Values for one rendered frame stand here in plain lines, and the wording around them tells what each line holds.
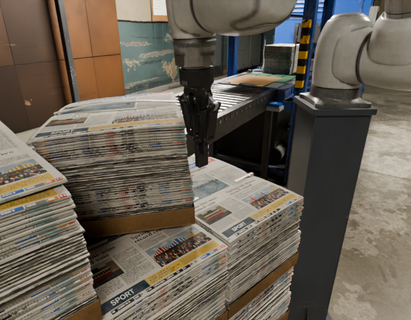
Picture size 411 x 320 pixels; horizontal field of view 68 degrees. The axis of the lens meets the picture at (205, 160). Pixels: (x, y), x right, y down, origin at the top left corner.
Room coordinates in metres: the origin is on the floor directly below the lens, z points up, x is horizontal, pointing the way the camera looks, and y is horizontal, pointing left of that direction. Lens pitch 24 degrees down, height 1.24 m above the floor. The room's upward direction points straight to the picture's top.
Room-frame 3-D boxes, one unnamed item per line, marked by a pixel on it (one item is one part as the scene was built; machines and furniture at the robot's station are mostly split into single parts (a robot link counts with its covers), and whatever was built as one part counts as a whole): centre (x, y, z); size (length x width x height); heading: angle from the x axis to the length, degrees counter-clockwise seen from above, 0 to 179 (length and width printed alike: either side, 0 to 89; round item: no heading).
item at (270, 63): (3.28, -0.79, 0.93); 0.38 x 0.30 x 0.26; 149
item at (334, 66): (1.03, -0.44, 1.17); 0.18 x 0.16 x 0.22; 35
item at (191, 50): (0.68, 0.02, 1.19); 0.09 x 0.09 x 0.06
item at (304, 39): (2.26, -0.68, 1.05); 0.05 x 0.05 x 0.45; 59
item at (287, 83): (2.79, -0.50, 0.75); 0.70 x 0.65 x 0.10; 149
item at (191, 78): (0.69, 0.02, 1.11); 0.08 x 0.07 x 0.09; 41
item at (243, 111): (1.79, -0.19, 0.74); 1.34 x 0.05 x 0.12; 149
